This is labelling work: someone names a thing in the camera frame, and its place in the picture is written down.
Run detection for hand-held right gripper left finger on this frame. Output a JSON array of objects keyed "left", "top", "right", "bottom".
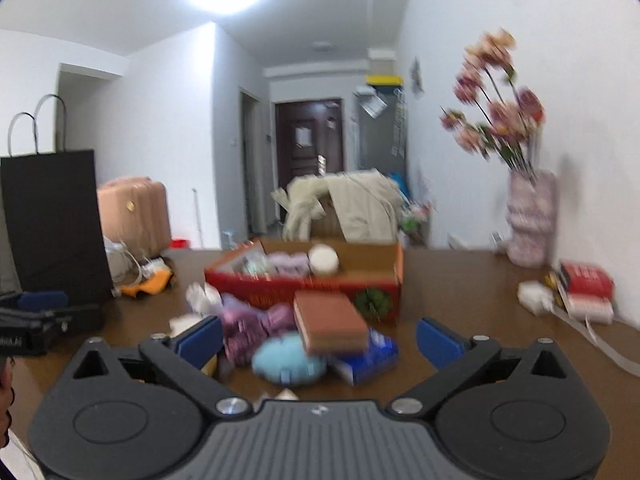
[{"left": 72, "top": 316, "right": 253, "bottom": 418}]

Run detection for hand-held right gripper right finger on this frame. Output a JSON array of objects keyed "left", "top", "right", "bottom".
[{"left": 387, "top": 317, "right": 571, "bottom": 418}]

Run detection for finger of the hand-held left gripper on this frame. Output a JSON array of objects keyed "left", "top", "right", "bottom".
[
  {"left": 47, "top": 304, "right": 104, "bottom": 337},
  {"left": 17, "top": 291, "right": 69, "bottom": 313}
]

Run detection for white plush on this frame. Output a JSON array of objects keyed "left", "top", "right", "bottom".
[{"left": 186, "top": 282, "right": 223, "bottom": 316}]

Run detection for purple woven pouch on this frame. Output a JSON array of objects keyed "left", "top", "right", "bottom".
[{"left": 220, "top": 292, "right": 298, "bottom": 367}]

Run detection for light blue plush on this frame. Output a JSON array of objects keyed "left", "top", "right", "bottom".
[{"left": 251, "top": 332, "right": 328, "bottom": 387}]

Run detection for red cardboard box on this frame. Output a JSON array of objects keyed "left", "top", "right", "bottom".
[{"left": 204, "top": 237, "right": 405, "bottom": 326}]

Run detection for white cloth scrap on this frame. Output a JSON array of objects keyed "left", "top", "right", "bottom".
[{"left": 169, "top": 314, "right": 201, "bottom": 338}]

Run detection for blue tissue packet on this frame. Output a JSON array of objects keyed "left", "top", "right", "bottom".
[{"left": 327, "top": 327, "right": 401, "bottom": 387}]

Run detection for orange curved holder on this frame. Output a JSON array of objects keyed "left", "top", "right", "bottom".
[{"left": 117, "top": 267, "right": 175, "bottom": 297}]

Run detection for black paper bag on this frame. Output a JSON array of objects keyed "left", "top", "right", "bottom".
[{"left": 0, "top": 95, "right": 115, "bottom": 302}]

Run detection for iridescent plastic bag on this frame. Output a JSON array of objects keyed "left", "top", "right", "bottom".
[{"left": 235, "top": 252, "right": 273, "bottom": 281}]

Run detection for white crumpled tissue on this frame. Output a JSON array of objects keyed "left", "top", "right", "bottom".
[{"left": 517, "top": 280, "right": 556, "bottom": 316}]

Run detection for person's white shirt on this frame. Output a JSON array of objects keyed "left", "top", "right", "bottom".
[{"left": 0, "top": 427, "right": 46, "bottom": 480}]

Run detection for purple fluffy cloth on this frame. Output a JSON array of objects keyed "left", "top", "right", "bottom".
[{"left": 267, "top": 252, "right": 311, "bottom": 277}]

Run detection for white round sponge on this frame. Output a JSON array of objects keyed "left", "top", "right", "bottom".
[{"left": 307, "top": 243, "right": 341, "bottom": 276}]

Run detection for pink textured vase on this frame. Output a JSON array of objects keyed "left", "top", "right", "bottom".
[{"left": 505, "top": 169, "right": 558, "bottom": 268}]

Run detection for red black small box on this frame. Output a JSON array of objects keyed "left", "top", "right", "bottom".
[{"left": 557, "top": 261, "right": 616, "bottom": 297}]

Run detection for beige coat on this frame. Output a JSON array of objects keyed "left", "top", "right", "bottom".
[{"left": 272, "top": 170, "right": 403, "bottom": 246}]

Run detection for brown cardboard box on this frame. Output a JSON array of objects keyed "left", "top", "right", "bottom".
[{"left": 310, "top": 195, "right": 351, "bottom": 241}]

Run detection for grey interior door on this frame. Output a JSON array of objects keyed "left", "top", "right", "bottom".
[{"left": 240, "top": 87, "right": 266, "bottom": 236}]

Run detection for grey refrigerator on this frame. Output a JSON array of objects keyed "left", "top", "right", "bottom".
[{"left": 356, "top": 82, "right": 407, "bottom": 173}]

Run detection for dark brown entrance door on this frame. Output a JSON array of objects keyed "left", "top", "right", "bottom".
[{"left": 274, "top": 99, "right": 346, "bottom": 178}]

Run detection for pink artificial flowers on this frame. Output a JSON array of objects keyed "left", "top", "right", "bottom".
[{"left": 440, "top": 29, "right": 546, "bottom": 176}]

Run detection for paper on refrigerator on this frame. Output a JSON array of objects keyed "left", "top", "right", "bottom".
[{"left": 355, "top": 87, "right": 388, "bottom": 118}]

